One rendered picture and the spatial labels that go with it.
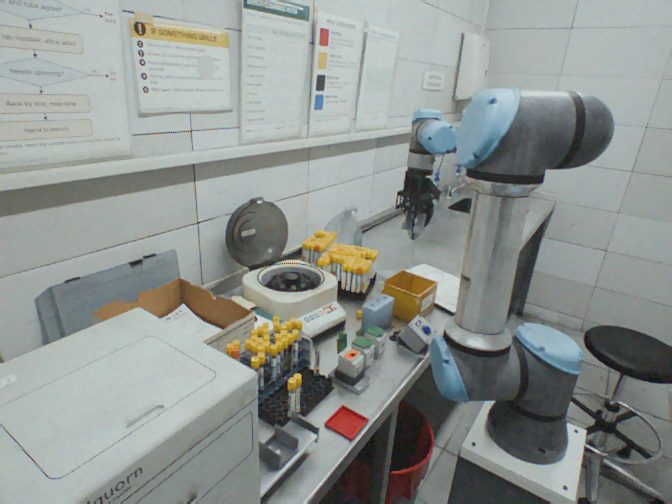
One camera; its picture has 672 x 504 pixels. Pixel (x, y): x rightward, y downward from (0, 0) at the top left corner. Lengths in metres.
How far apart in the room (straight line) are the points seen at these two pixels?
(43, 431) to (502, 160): 0.66
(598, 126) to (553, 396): 0.46
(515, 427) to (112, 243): 0.98
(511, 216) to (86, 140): 0.87
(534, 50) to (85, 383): 3.01
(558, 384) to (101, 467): 0.70
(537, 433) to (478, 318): 0.27
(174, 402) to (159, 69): 0.83
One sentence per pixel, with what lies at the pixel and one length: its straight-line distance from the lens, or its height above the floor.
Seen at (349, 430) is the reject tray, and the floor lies 0.88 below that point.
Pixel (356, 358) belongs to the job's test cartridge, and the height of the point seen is 0.95.
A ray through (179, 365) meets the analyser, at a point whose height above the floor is 1.17.
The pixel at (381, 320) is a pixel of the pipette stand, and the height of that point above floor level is 0.93.
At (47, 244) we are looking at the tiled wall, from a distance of 1.09.
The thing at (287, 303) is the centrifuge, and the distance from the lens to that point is 1.14.
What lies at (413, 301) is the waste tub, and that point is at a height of 0.95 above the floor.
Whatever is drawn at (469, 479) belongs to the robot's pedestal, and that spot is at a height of 0.82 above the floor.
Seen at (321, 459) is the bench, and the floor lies 0.88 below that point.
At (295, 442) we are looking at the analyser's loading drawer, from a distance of 0.83.
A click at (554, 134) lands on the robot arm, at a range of 0.68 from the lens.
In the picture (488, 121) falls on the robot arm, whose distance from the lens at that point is 0.64.
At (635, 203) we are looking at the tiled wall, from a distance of 3.18.
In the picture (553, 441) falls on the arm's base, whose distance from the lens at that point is 0.93.
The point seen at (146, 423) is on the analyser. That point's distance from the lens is 0.55.
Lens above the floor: 1.54
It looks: 22 degrees down
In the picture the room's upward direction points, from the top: 3 degrees clockwise
